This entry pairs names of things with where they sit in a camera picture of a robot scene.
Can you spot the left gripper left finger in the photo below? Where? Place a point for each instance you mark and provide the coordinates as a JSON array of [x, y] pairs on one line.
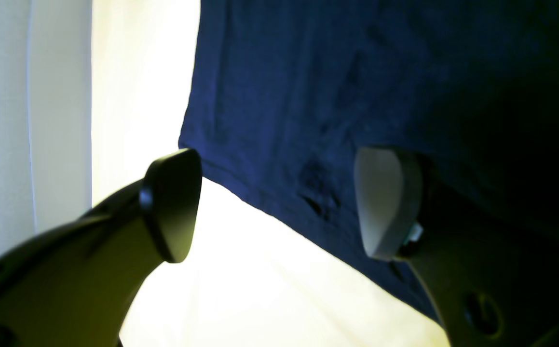
[[72, 286]]

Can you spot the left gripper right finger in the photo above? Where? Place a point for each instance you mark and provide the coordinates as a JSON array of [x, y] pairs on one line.
[[491, 284]]

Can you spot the dark navy T-shirt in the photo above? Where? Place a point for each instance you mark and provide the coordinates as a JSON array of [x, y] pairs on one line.
[[284, 92]]

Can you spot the cream yellow table cloth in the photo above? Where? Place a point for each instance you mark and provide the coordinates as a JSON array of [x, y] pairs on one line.
[[249, 280]]

